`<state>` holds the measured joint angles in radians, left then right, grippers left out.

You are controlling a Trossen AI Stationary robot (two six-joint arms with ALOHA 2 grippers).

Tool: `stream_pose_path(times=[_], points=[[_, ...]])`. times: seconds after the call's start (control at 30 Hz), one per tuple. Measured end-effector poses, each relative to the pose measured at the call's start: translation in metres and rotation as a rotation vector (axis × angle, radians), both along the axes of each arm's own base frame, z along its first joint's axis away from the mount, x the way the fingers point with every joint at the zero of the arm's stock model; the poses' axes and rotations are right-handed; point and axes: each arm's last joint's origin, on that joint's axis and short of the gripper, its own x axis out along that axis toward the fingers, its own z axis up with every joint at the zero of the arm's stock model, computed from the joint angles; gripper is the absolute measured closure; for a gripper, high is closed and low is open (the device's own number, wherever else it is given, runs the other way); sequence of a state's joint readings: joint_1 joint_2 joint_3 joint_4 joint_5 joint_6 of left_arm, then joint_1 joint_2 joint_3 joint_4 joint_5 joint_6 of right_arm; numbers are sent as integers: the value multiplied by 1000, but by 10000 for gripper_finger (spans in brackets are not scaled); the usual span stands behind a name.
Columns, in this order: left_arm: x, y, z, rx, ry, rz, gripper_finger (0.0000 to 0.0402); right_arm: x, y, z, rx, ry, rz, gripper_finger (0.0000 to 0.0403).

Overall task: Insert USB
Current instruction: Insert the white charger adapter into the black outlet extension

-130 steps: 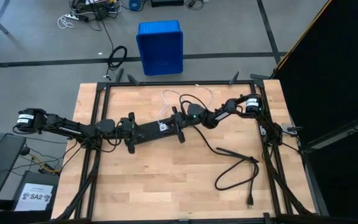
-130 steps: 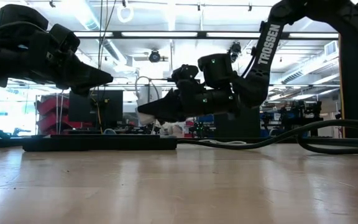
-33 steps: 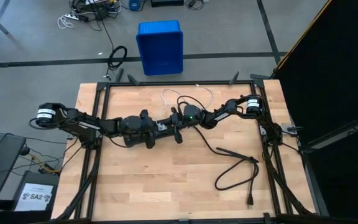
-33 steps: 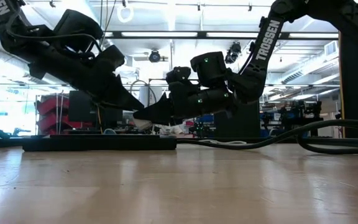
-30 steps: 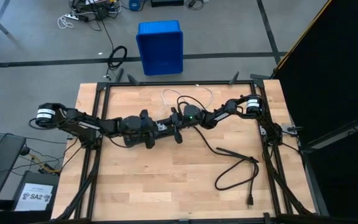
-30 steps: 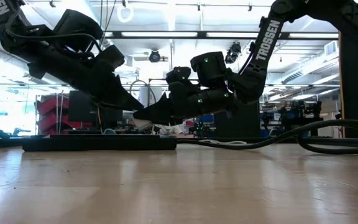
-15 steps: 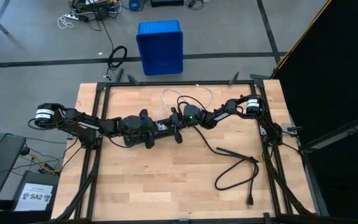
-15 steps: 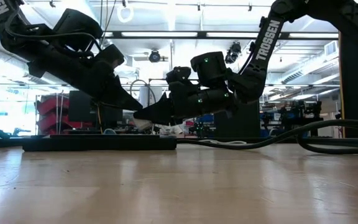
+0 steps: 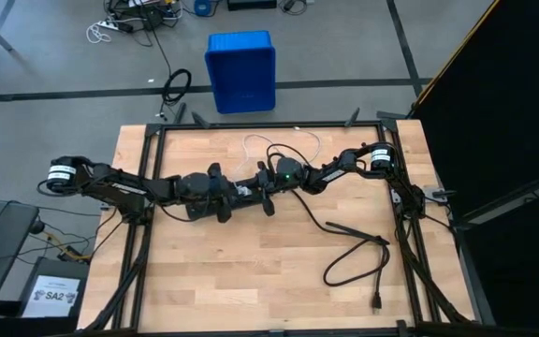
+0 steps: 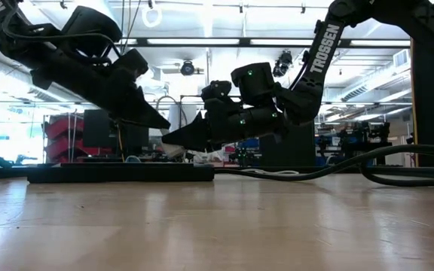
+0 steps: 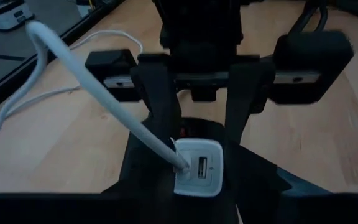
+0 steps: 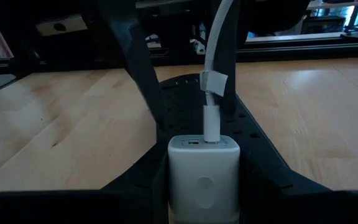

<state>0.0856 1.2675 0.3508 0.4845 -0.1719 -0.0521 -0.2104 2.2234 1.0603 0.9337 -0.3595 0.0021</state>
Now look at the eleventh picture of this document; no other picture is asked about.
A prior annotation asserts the white device box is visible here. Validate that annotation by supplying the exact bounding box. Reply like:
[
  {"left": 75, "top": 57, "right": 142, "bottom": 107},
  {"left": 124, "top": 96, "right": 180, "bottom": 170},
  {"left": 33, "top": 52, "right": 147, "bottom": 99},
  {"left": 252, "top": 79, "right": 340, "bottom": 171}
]
[{"left": 0, "top": 0, "right": 34, "bottom": 31}]

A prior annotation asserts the white USB charger adapter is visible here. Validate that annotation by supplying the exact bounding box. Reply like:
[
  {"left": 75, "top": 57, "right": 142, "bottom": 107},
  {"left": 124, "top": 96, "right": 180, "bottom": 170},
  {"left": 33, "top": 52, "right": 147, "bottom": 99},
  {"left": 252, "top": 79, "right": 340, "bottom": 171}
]
[{"left": 173, "top": 138, "right": 224, "bottom": 198}]

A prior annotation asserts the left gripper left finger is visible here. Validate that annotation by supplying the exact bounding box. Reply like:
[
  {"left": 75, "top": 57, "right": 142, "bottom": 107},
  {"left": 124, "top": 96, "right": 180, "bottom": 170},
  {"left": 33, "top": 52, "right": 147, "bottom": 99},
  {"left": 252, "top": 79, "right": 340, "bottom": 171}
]
[{"left": 0, "top": 124, "right": 180, "bottom": 224}]

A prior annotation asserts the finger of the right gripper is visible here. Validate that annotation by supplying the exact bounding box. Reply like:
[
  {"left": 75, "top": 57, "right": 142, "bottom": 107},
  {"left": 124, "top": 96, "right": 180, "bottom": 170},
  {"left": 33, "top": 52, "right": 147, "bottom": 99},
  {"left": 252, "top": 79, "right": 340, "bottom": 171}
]
[
  {"left": 225, "top": 55, "right": 276, "bottom": 144},
  {"left": 131, "top": 55, "right": 183, "bottom": 141}
]

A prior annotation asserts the white USB cable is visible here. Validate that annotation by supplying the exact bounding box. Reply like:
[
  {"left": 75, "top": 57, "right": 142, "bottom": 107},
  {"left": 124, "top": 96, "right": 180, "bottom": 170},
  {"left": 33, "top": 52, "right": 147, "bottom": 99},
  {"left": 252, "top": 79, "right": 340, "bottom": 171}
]
[{"left": 0, "top": 20, "right": 191, "bottom": 175}]

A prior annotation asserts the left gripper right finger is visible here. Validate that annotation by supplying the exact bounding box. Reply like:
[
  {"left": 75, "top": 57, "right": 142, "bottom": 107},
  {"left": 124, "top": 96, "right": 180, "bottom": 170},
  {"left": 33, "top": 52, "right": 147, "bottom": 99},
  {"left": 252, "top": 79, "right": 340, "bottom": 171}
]
[{"left": 224, "top": 142, "right": 358, "bottom": 224}]

